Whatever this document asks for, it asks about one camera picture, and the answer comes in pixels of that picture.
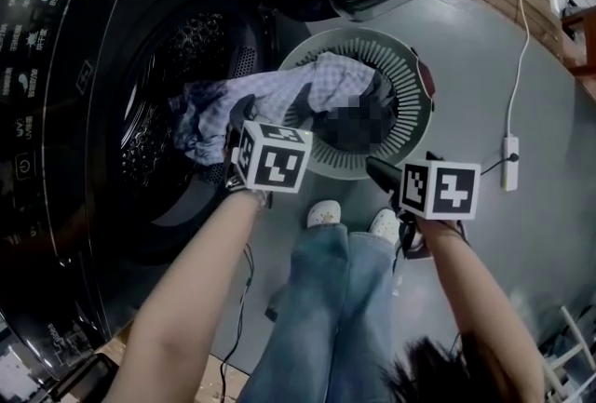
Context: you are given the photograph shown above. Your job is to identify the light checkered shirt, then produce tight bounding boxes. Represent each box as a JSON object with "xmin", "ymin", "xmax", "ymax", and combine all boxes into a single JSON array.
[{"xmin": 168, "ymin": 51, "xmax": 378, "ymax": 168}]

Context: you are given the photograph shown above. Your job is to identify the wooden sink cabinet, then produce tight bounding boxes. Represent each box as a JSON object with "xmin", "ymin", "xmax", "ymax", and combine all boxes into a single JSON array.
[{"xmin": 561, "ymin": 5, "xmax": 596, "ymax": 100}]

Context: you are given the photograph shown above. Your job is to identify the dark grey garment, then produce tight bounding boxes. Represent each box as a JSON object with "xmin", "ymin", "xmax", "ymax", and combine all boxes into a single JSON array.
[{"xmin": 320, "ymin": 70, "xmax": 397, "ymax": 151}]

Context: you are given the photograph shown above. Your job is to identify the person's right white shoe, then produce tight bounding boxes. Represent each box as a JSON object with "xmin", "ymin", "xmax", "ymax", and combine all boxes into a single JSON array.
[{"xmin": 367, "ymin": 208, "xmax": 400, "ymax": 244}]

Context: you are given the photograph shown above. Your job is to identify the person's left white shoe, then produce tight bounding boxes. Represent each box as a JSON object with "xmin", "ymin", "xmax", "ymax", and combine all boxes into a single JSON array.
[{"xmin": 306, "ymin": 199, "xmax": 342, "ymax": 229}]

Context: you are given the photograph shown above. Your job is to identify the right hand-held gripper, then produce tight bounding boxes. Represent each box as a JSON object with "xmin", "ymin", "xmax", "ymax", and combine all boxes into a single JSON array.
[{"xmin": 365, "ymin": 151, "xmax": 482, "ymax": 222}]

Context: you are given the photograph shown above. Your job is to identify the silver wrist bracelet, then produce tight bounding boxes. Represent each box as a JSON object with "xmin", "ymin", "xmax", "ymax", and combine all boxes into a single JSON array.
[{"xmin": 224, "ymin": 172, "xmax": 274, "ymax": 207}]

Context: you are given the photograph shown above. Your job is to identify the white power strip with cable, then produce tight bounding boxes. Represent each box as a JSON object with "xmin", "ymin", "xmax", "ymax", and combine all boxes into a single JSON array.
[{"xmin": 502, "ymin": 0, "xmax": 532, "ymax": 193}]

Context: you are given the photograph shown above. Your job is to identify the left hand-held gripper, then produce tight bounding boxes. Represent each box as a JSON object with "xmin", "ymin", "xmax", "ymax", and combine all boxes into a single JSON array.
[{"xmin": 224, "ymin": 82, "xmax": 315, "ymax": 195}]

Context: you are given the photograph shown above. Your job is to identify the person's left forearm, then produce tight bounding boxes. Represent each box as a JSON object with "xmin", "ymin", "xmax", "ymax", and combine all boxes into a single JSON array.
[{"xmin": 109, "ymin": 189, "xmax": 266, "ymax": 403}]

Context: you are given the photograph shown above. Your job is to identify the person's blue jeans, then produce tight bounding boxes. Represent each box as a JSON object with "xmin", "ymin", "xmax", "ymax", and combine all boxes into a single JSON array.
[{"xmin": 237, "ymin": 223, "xmax": 397, "ymax": 403}]

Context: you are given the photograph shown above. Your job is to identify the white frame rack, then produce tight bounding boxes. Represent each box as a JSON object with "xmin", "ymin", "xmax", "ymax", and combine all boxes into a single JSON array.
[{"xmin": 539, "ymin": 305, "xmax": 596, "ymax": 403}]

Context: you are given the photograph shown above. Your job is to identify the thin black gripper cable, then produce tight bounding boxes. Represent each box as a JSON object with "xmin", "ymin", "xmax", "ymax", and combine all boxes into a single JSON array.
[{"xmin": 218, "ymin": 242, "xmax": 255, "ymax": 403}]

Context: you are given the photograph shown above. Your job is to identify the black washing machine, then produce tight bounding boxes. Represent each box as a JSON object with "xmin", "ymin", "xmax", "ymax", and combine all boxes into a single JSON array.
[{"xmin": 0, "ymin": 0, "xmax": 290, "ymax": 393}]

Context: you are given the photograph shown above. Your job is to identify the person's white shoe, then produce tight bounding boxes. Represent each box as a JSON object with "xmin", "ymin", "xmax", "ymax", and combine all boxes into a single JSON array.
[
  {"xmin": 306, "ymin": 199, "xmax": 342, "ymax": 229},
  {"xmin": 367, "ymin": 208, "xmax": 400, "ymax": 244}
]

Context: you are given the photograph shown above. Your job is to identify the green laundry basket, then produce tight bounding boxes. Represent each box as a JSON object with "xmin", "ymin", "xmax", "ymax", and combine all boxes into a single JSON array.
[{"xmin": 277, "ymin": 29, "xmax": 437, "ymax": 181}]

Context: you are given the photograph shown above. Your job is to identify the person's right forearm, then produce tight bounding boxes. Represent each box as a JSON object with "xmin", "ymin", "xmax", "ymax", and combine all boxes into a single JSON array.
[{"xmin": 418, "ymin": 217, "xmax": 546, "ymax": 403}]

